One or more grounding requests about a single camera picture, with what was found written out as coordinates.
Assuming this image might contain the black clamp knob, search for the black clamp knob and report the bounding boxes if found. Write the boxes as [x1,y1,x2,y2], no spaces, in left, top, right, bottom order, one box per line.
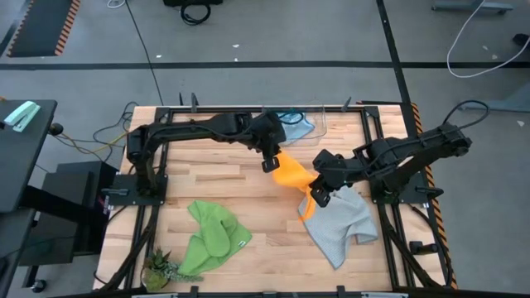
[408,240,438,255]

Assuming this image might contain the black cabinet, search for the black cabinet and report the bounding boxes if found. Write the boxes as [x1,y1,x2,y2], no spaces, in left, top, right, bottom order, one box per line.
[18,161,119,266]

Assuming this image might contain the mint green stapler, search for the mint green stapler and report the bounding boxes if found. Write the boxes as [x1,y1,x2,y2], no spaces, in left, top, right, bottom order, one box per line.
[3,101,41,133]

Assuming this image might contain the orange black hazard strip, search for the orange black hazard strip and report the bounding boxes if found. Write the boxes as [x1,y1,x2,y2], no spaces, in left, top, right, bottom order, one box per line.
[409,103,459,291]

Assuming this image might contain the black equipment box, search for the black equipment box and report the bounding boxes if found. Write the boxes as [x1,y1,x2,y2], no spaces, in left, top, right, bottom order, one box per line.
[163,0,224,7]

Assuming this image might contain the clear plastic bin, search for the clear plastic bin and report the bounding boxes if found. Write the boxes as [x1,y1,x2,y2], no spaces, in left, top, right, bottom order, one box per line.
[260,103,328,147]

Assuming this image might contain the orange microfiber towel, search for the orange microfiber towel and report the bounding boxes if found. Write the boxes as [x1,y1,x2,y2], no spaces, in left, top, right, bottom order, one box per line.
[272,151,320,223]

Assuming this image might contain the grey microfiber towel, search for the grey microfiber towel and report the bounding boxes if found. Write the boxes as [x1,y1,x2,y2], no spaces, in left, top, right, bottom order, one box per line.
[297,185,379,270]

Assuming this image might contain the black orange-edged floor mat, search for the black orange-edged floor mat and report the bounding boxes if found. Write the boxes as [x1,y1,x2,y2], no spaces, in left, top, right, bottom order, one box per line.
[6,0,82,58]

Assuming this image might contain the potted succulent plant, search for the potted succulent plant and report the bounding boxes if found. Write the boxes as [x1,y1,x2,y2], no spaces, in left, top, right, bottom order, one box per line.
[140,247,205,293]

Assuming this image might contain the long white cable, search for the long white cable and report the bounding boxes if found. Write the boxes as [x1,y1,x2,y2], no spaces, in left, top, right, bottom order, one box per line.
[446,0,530,79]

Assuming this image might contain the black cable bundle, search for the black cable bundle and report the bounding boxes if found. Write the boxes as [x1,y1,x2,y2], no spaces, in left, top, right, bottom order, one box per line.
[378,202,452,289]
[99,204,161,291]

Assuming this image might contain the black side desk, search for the black side desk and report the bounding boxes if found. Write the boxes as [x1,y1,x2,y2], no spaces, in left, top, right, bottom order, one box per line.
[0,99,58,214]

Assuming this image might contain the yellow cable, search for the yellow cable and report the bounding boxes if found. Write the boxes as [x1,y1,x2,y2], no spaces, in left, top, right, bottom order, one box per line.
[61,131,129,155]

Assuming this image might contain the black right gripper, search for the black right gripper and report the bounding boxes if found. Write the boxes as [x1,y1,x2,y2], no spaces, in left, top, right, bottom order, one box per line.
[309,149,357,209]

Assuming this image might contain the grey furniture foot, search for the grey furniture foot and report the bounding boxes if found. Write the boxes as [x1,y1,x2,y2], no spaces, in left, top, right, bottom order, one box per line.
[459,82,530,113]
[431,0,514,16]

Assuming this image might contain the thin black floor cable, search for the thin black floor cable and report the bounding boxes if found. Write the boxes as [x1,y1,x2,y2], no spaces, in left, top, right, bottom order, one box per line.
[123,0,165,107]

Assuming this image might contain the coiled black cable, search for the coiled black cable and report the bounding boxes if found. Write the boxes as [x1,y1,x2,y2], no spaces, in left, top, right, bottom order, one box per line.
[180,2,212,26]

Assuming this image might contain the blue microfiber towel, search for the blue microfiber towel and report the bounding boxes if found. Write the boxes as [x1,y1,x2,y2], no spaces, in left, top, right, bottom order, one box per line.
[276,110,316,142]

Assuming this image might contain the black metal table frame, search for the black metal table frame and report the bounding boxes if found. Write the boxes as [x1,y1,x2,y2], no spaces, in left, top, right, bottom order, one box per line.
[119,91,419,298]

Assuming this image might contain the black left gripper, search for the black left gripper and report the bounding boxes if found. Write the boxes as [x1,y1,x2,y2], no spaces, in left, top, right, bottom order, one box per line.
[248,111,287,174]

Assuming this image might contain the green microfiber towel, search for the green microfiber towel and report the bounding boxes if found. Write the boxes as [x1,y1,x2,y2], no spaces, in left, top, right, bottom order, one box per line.
[177,199,253,276]

